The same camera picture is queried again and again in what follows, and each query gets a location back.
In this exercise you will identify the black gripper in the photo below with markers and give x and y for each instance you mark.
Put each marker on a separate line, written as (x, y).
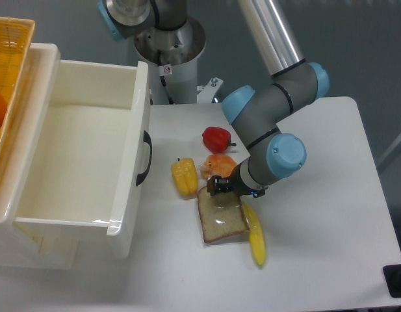
(219, 185)

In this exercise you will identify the toast slice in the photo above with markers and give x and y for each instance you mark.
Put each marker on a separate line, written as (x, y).
(222, 219)

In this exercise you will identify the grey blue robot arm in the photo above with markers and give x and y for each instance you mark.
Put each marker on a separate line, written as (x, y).
(254, 116)

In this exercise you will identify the wrapped orange croissant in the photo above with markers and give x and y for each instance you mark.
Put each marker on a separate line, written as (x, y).
(217, 165)

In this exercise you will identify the yellow bell pepper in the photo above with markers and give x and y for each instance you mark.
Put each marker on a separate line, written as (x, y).
(185, 176)

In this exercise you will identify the red bell pepper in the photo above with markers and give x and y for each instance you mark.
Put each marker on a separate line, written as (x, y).
(217, 139)

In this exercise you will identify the yellow banana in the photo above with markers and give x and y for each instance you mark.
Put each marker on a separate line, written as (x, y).
(256, 236)

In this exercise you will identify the white plastic drawer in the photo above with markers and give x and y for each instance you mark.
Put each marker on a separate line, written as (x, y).
(81, 183)

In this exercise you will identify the black device at edge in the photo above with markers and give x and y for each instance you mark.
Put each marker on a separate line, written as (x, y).
(392, 274)

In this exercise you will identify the white drawer cabinet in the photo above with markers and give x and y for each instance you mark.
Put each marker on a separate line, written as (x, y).
(18, 246)

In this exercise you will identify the yellow woven basket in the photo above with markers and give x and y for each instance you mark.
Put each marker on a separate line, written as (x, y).
(15, 40)

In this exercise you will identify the black drawer handle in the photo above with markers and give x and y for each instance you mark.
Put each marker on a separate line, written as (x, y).
(147, 158)

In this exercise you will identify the white mounting bracket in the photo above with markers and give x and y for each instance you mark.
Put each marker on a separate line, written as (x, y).
(209, 93)

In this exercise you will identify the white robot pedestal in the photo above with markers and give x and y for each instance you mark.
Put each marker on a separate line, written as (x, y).
(172, 58)

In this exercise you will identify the white frame at right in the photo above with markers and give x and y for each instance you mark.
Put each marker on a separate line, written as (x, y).
(389, 155)

